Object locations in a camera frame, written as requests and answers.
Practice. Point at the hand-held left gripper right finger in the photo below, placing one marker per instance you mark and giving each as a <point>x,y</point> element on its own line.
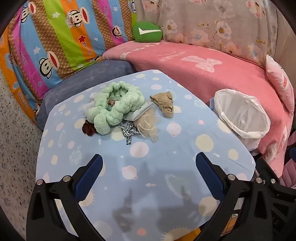
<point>208,172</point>

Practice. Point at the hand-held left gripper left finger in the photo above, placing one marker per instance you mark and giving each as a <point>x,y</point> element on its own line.
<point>92,171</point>

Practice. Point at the bin with white plastic liner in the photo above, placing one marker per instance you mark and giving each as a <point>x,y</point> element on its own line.
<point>240,115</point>

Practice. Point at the peach polka dot scrunchie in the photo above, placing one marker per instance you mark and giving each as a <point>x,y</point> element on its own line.
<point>112,102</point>

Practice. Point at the green fluffy yarn scarf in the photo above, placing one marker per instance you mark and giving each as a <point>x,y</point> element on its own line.
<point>124,106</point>

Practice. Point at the white-grey cloth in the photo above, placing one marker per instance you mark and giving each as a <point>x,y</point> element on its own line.
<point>141,111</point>

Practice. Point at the dark red scrunchie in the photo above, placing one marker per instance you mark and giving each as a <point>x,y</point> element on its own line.
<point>89,127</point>

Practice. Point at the leopard print scrunchie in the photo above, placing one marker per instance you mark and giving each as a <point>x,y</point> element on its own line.
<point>129,131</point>

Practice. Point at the blue printed tablecloth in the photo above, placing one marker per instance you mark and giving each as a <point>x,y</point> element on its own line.
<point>150,162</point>

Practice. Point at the beige tulle mesh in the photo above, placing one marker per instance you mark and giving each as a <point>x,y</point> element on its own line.
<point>148,125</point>

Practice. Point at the beige stocking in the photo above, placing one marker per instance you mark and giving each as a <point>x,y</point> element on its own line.
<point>164,104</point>

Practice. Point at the pink padded chair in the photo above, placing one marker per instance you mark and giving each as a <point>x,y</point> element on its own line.
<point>290,166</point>

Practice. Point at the pink blanket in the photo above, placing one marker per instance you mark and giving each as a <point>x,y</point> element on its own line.
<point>196,76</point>

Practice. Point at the grey-blue sofa cushion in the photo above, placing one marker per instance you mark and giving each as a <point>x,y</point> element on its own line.
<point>92,74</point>

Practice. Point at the pink printed pillow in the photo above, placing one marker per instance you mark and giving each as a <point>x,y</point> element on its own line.
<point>279,81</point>

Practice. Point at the striped monkey print blanket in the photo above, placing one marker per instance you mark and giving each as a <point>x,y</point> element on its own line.
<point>57,34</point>

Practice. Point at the green check mark cushion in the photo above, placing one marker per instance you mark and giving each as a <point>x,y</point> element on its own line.
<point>146,32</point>

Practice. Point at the floral beige pillow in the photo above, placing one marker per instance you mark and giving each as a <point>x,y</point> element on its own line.
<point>196,23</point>

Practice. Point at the black stand frame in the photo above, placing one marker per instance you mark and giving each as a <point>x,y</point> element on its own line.
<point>266,170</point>

